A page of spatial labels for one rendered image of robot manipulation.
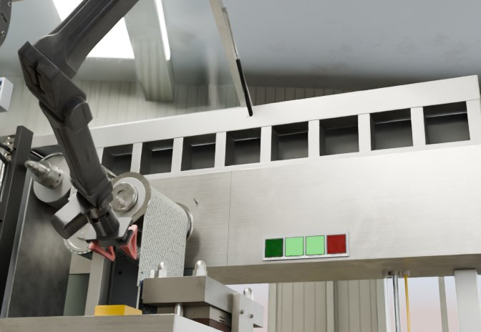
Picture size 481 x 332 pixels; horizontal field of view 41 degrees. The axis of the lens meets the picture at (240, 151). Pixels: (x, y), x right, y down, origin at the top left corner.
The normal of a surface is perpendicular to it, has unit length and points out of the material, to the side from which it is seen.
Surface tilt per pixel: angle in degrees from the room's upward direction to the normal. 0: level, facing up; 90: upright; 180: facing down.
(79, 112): 130
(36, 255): 90
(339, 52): 180
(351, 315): 90
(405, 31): 180
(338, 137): 90
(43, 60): 99
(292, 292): 90
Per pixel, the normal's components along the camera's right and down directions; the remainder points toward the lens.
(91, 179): 0.71, 0.59
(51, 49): -0.13, -0.25
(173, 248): 0.93, -0.11
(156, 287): -0.36, -0.38
